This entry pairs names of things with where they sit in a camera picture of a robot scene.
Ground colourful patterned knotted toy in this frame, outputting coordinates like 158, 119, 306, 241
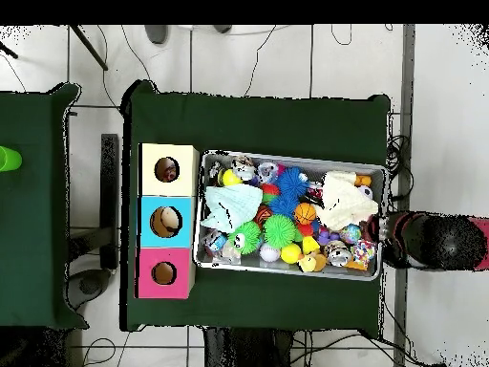
351, 241, 378, 267

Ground crushed colourful drink can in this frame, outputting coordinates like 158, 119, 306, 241
159, 160, 181, 182

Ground clear mesh bin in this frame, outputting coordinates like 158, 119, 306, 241
194, 149, 387, 282

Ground wooden box with three holes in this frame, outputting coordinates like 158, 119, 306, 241
137, 142, 199, 299

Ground cream muslin cloth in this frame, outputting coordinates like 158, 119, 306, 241
316, 169, 379, 232

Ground small orange basketball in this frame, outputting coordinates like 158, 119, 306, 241
295, 202, 318, 226

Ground blue spiky rubber ball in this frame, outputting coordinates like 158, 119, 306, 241
268, 192, 301, 218

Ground green spiky rubber ball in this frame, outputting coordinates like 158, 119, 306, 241
263, 213, 298, 249

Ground blue furry monster toy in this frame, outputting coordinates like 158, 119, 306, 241
276, 167, 308, 196

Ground orange tiger striped ball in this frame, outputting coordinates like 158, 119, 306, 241
255, 205, 274, 226

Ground green furry monster toy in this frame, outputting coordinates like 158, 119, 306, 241
228, 221, 263, 255

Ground mint green muslin cloth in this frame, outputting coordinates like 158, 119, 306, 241
200, 183, 265, 234

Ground grey vertical beam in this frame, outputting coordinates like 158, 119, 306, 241
393, 24, 417, 367

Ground dark green table cloth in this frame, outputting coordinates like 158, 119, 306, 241
120, 78, 393, 337
0, 82, 84, 332

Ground black upright panel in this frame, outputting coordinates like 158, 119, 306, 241
100, 133, 121, 270

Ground grey round base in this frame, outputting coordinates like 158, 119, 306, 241
67, 267, 112, 311

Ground thin black rod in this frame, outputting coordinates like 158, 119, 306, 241
68, 24, 110, 72

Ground bright green cup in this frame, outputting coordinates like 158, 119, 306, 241
0, 146, 23, 173

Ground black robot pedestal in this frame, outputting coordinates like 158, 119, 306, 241
202, 327, 307, 367

